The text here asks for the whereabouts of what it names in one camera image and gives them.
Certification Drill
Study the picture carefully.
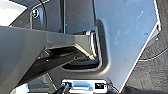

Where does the silver base bolt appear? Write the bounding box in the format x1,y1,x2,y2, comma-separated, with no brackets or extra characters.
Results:
30,8,41,19

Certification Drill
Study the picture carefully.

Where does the grey robot torso limb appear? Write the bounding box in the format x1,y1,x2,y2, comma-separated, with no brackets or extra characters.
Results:
0,25,100,94

